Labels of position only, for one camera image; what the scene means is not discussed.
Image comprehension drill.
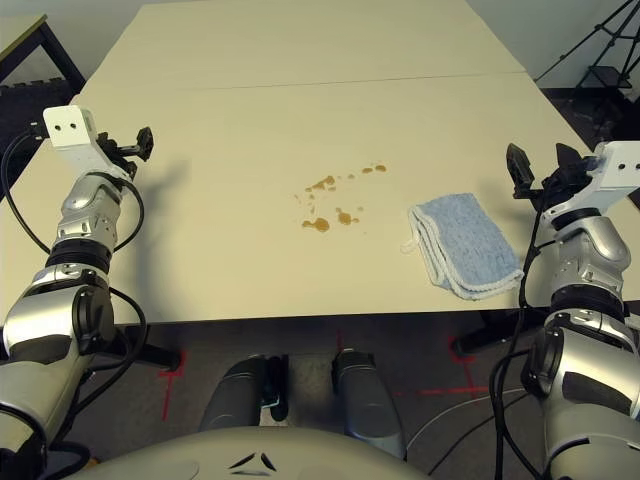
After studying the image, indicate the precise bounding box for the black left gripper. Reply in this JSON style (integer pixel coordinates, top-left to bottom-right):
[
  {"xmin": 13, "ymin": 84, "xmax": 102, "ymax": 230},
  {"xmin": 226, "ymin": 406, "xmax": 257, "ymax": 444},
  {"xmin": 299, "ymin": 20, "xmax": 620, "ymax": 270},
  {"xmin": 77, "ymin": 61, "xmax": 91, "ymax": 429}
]
[{"xmin": 97, "ymin": 127, "xmax": 154, "ymax": 177}]

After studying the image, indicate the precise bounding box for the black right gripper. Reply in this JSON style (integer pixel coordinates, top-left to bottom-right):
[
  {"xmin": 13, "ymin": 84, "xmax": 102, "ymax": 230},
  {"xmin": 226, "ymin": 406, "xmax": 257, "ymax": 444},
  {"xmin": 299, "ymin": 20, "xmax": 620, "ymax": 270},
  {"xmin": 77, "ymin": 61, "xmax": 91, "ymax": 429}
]
[{"xmin": 506, "ymin": 143, "xmax": 601, "ymax": 214}]

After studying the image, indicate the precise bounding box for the blue terry rag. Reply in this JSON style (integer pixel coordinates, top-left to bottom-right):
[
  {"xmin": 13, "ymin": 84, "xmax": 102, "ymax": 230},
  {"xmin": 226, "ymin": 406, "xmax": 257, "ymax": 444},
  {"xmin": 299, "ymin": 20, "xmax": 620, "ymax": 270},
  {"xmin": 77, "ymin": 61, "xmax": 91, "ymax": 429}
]
[{"xmin": 402, "ymin": 192, "xmax": 525, "ymax": 301}]

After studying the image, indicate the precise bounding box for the black foam floor mat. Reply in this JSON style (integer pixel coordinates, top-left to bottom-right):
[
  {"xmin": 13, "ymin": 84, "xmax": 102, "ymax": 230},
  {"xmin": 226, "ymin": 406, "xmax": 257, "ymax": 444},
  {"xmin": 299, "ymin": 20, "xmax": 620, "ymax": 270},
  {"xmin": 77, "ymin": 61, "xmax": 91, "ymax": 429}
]
[{"xmin": 0, "ymin": 77, "xmax": 84, "ymax": 201}]

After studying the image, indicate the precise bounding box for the black-framed side table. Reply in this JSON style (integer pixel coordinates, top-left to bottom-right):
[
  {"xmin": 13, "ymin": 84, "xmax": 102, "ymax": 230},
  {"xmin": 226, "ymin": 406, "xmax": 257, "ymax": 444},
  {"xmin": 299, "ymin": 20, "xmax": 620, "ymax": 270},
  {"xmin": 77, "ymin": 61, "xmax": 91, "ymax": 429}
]
[{"xmin": 0, "ymin": 13, "xmax": 87, "ymax": 94}]

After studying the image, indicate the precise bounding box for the black tripod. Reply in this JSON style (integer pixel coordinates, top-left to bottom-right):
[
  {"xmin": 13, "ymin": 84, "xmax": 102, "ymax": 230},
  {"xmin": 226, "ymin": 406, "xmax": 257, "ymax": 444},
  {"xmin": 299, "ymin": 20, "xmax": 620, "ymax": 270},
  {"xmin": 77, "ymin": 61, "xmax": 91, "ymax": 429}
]
[{"xmin": 534, "ymin": 0, "xmax": 640, "ymax": 91}]

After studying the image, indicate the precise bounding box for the black table foot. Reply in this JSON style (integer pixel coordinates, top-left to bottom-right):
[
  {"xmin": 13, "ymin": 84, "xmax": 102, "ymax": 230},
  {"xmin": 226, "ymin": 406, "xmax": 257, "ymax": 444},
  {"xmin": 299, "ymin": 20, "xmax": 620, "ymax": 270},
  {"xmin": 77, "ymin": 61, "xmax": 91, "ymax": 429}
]
[
  {"xmin": 454, "ymin": 309, "xmax": 532, "ymax": 358},
  {"xmin": 113, "ymin": 339, "xmax": 184, "ymax": 372}
]

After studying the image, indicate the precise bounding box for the brown liquid spill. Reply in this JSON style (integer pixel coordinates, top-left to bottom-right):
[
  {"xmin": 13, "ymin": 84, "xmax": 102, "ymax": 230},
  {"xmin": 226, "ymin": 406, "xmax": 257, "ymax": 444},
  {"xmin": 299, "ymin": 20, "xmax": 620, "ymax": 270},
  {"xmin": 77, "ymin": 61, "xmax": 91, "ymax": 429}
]
[{"xmin": 292, "ymin": 162, "xmax": 389, "ymax": 235}]

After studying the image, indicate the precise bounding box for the dark grey left robot leg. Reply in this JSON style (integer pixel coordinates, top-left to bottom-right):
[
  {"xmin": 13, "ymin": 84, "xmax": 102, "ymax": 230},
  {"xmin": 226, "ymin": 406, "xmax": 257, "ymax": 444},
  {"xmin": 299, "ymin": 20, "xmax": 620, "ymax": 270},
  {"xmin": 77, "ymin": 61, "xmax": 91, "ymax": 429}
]
[{"xmin": 199, "ymin": 353, "xmax": 290, "ymax": 434}]

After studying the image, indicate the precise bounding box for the dark grey robot leg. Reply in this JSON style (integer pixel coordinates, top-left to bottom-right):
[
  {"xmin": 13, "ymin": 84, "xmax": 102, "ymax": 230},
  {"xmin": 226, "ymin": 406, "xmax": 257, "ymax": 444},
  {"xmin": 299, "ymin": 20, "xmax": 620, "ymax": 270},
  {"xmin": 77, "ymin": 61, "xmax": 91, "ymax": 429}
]
[
  {"xmin": 332, "ymin": 348, "xmax": 407, "ymax": 459},
  {"xmin": 199, "ymin": 353, "xmax": 290, "ymax": 434}
]

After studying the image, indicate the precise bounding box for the dark grey right robot leg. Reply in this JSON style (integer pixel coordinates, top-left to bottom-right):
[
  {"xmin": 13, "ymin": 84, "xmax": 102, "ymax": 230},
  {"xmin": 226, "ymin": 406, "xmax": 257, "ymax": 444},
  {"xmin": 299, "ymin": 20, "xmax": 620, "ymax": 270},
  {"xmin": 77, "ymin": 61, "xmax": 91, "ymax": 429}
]
[{"xmin": 332, "ymin": 348, "xmax": 407, "ymax": 459}]

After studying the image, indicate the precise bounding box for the grey robot torso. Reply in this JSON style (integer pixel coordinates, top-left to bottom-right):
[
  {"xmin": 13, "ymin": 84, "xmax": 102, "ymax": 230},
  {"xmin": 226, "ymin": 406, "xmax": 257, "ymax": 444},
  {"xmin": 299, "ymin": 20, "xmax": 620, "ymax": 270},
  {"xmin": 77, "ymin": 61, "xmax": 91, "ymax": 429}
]
[{"xmin": 97, "ymin": 424, "xmax": 426, "ymax": 480}]

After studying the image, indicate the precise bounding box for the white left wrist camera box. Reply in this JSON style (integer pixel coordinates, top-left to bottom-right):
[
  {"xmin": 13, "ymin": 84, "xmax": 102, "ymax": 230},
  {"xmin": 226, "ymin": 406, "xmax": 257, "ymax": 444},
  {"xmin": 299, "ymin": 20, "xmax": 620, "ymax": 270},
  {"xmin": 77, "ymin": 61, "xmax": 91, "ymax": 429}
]
[{"xmin": 42, "ymin": 105, "xmax": 131, "ymax": 179}]

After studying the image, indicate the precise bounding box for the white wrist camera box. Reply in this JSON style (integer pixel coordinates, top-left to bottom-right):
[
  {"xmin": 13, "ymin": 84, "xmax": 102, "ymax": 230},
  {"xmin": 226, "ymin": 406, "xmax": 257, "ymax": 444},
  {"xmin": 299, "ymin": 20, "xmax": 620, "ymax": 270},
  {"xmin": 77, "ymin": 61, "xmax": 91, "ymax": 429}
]
[
  {"xmin": 539, "ymin": 140, "xmax": 640, "ymax": 222},
  {"xmin": 42, "ymin": 105, "xmax": 131, "ymax": 179}
]

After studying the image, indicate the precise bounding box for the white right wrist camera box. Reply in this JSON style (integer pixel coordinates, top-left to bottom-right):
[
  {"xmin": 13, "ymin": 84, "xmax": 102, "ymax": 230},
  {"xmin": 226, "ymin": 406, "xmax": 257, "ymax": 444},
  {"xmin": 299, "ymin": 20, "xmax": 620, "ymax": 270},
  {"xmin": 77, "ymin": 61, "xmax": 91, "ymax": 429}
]
[{"xmin": 539, "ymin": 140, "xmax": 640, "ymax": 222}]

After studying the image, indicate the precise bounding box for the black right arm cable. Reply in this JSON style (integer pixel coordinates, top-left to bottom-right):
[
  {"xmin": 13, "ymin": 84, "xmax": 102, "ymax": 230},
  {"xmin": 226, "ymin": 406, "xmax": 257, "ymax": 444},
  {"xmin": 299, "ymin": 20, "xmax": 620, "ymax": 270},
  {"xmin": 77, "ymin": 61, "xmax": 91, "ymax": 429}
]
[{"xmin": 489, "ymin": 179, "xmax": 556, "ymax": 480}]

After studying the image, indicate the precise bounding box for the thin white floor cable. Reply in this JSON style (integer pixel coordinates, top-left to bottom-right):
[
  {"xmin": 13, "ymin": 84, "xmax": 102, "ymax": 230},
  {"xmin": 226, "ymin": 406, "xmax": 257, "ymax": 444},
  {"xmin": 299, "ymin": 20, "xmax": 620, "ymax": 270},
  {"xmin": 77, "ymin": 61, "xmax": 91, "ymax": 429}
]
[{"xmin": 404, "ymin": 390, "xmax": 527, "ymax": 476}]

